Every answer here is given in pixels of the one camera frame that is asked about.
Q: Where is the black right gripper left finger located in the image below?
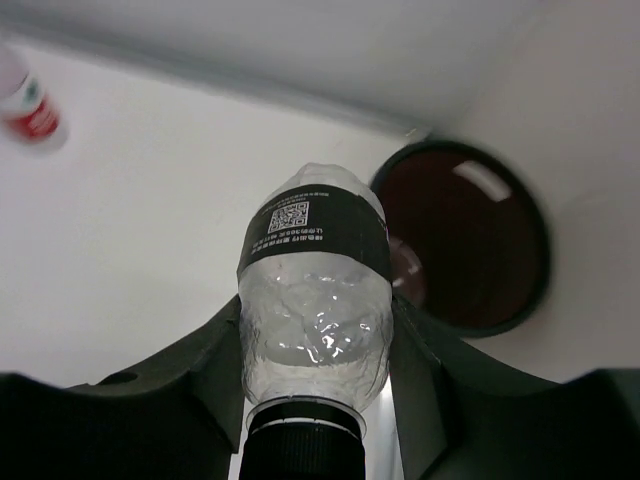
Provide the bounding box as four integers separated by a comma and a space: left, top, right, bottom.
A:
1, 297, 244, 479

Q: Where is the brown bin black rim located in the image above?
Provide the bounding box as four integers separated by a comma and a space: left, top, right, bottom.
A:
370, 139, 552, 338

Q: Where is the red cap labelled bottle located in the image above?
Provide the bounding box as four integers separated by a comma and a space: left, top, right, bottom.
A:
1, 41, 68, 154

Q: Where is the black label clear bottle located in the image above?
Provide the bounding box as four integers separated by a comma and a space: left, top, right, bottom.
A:
237, 163, 393, 479

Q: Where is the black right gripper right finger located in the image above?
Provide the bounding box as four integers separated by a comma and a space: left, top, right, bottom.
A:
390, 298, 639, 479

